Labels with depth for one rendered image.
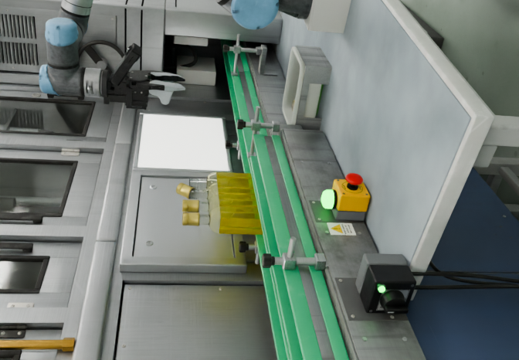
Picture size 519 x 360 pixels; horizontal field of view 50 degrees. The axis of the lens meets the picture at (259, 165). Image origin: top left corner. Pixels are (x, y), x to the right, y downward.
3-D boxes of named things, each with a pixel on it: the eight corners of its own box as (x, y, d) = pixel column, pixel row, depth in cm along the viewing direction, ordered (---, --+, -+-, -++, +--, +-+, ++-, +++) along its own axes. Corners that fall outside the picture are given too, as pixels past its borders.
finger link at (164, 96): (184, 104, 150) (150, 99, 150) (185, 83, 147) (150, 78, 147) (181, 109, 147) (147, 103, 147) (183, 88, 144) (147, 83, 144)
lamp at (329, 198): (330, 202, 132) (317, 201, 132) (334, 185, 130) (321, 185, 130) (334, 212, 129) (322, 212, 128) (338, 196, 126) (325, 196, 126)
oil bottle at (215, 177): (275, 188, 171) (205, 186, 167) (277, 173, 168) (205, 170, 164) (277, 199, 166) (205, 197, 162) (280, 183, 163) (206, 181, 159)
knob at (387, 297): (400, 307, 104) (406, 321, 101) (377, 307, 103) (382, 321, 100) (406, 290, 102) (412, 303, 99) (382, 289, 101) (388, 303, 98)
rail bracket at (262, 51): (275, 75, 230) (220, 71, 226) (280, 35, 221) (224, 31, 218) (276, 79, 226) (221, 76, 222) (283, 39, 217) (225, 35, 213)
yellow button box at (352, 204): (357, 203, 135) (328, 202, 134) (364, 178, 131) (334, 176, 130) (366, 221, 129) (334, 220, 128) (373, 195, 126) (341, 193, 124)
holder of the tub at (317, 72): (305, 124, 190) (283, 123, 189) (320, 46, 176) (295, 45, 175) (315, 150, 176) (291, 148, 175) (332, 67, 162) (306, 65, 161)
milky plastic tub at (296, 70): (306, 110, 188) (281, 108, 186) (318, 45, 176) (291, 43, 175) (317, 134, 173) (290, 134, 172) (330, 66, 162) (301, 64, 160)
